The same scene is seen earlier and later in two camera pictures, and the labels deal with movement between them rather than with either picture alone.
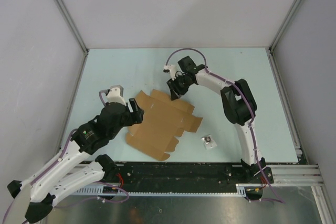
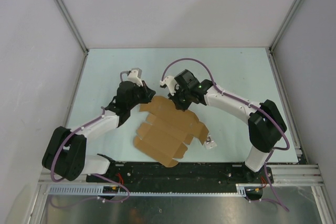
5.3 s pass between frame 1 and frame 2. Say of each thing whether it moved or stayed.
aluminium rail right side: stayed
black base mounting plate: stayed
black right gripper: moved
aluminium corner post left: stayed
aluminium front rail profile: stayed
